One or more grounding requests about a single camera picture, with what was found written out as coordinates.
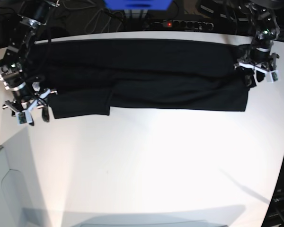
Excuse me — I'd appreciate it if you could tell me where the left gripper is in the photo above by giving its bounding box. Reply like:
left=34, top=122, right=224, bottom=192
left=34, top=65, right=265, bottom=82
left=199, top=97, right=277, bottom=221
left=234, top=46, right=279, bottom=88

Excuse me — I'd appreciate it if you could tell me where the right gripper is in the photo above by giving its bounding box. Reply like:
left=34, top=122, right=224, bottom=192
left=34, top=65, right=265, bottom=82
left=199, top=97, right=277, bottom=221
left=2, top=84, right=58, bottom=126

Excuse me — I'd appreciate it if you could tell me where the black T-shirt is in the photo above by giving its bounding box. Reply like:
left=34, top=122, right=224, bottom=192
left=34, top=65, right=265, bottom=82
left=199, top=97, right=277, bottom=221
left=28, top=39, right=251, bottom=119

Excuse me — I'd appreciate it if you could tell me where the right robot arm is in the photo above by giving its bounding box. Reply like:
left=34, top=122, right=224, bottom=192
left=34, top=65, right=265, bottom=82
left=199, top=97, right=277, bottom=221
left=0, top=0, right=59, bottom=126

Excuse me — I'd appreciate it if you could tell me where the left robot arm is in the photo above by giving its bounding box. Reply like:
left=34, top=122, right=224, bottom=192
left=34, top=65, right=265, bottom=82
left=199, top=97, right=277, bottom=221
left=234, top=0, right=284, bottom=88

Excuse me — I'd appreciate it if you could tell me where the black power strip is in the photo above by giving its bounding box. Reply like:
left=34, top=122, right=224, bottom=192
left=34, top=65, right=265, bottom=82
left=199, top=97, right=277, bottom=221
left=151, top=20, right=214, bottom=32

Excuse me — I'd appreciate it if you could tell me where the blue box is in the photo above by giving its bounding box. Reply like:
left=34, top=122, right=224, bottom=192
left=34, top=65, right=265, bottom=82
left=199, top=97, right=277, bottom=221
left=104, top=0, right=172, bottom=10

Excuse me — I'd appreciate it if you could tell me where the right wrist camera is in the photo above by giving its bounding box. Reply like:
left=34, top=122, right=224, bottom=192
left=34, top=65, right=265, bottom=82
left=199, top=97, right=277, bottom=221
left=15, top=112, right=27, bottom=124

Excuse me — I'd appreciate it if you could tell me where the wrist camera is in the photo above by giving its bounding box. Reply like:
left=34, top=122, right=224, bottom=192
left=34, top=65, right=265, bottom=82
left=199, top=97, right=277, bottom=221
left=265, top=70, right=279, bottom=83
left=15, top=112, right=27, bottom=124

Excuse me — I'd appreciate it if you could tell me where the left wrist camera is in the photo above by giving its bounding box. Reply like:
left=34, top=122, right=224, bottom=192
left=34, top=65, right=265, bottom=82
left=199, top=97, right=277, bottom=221
left=265, top=70, right=279, bottom=83

